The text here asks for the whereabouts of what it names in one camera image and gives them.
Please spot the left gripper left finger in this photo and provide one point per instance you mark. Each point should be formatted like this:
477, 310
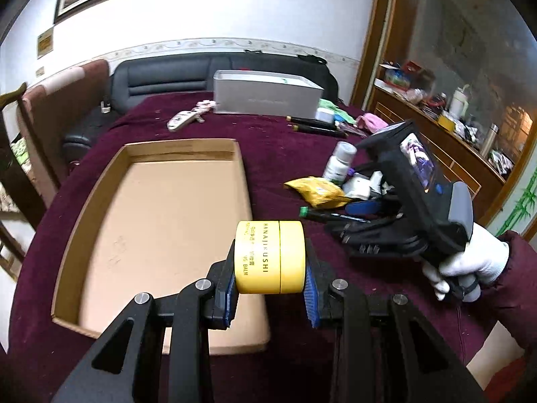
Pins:
124, 363

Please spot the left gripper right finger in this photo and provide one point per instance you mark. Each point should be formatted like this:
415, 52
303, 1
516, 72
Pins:
385, 349

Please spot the white square box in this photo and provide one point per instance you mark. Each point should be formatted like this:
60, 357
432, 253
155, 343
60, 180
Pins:
360, 187

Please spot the white green-label bottle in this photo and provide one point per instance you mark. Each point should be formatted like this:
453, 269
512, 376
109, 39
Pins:
338, 165

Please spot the yellow snack packet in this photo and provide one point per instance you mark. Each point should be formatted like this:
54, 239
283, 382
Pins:
319, 192

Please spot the green-capped black marker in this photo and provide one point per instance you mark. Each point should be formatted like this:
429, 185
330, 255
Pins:
325, 217

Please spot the maroon sleeved right forearm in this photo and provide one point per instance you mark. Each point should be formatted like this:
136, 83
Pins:
511, 299

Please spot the white gloved right hand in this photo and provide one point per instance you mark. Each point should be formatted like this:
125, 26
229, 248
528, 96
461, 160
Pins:
484, 258

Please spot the wooden brick-pattern cabinet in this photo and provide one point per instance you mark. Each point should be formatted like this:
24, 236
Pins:
458, 160

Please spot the white thermos jug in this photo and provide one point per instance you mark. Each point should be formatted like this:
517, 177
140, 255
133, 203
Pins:
459, 102

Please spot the pink cloth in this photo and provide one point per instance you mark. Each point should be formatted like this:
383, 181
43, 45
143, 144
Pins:
371, 123

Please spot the shallow cardboard tray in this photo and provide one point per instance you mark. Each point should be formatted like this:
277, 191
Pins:
159, 216

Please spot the maroon velvet tablecloth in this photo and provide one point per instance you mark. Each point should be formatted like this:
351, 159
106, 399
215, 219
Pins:
296, 365

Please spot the upper gold-capped black pen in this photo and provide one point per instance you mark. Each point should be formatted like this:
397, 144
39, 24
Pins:
311, 123

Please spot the gold-capped black pen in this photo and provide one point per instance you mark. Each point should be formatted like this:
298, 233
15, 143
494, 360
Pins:
311, 123
320, 131

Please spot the green cloth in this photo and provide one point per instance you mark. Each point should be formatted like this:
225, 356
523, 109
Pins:
328, 112

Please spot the lower gold-capped black pen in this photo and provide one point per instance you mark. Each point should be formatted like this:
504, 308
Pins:
320, 131

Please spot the wooden chinese chair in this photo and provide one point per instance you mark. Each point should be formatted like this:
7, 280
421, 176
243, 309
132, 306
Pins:
20, 188

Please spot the grey rectangular box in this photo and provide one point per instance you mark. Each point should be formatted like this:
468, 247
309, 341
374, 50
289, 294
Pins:
265, 93

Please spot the brown armchair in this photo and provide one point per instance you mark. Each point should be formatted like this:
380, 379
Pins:
48, 110

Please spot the black leather sofa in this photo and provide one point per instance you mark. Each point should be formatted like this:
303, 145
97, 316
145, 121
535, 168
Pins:
136, 79

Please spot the small wall plaque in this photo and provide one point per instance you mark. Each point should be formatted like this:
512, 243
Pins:
45, 43

